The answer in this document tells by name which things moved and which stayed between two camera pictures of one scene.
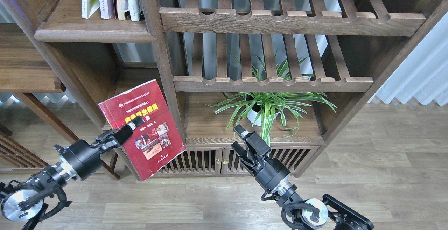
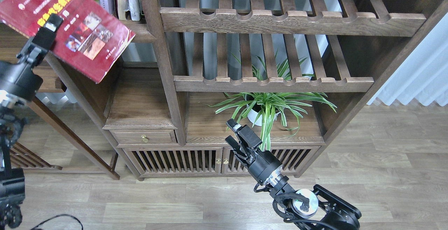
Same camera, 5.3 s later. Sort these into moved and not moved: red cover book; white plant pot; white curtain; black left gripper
Moved: black left gripper; red cover book
Not moved: white plant pot; white curtain
